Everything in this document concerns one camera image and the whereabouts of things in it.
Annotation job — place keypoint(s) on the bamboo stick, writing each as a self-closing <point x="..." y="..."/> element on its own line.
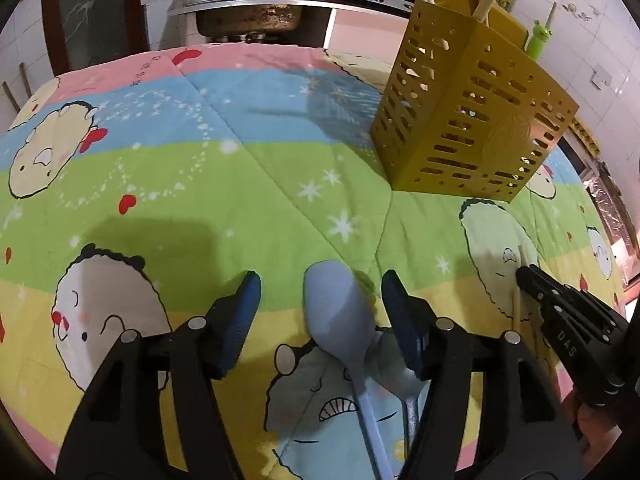
<point x="11" y="97"/>
<point x="24" y="80"/>

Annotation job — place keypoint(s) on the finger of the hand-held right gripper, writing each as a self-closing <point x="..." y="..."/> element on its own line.
<point x="537" y="285"/>

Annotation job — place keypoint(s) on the grey spoon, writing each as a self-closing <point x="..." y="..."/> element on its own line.
<point x="397" y="367"/>

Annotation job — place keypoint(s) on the yellow egg tray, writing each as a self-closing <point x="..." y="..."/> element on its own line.
<point x="585" y="136"/>

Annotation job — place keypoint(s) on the brown framed glass door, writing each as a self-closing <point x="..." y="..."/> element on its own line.
<point x="95" y="5"/>

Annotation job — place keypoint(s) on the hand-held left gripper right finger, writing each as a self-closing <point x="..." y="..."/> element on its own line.
<point x="396" y="305"/>

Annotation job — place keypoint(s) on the cartoon printed blanket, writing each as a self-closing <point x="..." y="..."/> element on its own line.
<point x="200" y="185"/>

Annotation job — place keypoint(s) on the green frog bottle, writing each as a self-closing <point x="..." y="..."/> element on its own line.
<point x="537" y="42"/>

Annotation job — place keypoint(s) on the white wall socket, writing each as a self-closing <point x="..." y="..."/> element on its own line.
<point x="602" y="79"/>

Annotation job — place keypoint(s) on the person's right hand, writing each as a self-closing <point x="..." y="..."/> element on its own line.
<point x="600" y="422"/>

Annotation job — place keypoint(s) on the steel sink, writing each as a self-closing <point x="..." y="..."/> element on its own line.
<point x="250" y="15"/>

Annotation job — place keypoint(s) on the blue spoon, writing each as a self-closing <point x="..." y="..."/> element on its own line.
<point x="335" y="305"/>

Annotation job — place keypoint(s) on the wall sticker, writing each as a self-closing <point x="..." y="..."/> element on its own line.
<point x="580" y="9"/>

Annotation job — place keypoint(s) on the yellow slotted utensil holder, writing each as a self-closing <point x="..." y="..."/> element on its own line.
<point x="450" y="110"/>

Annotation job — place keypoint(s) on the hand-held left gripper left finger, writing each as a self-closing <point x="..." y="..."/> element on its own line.
<point x="245" y="310"/>

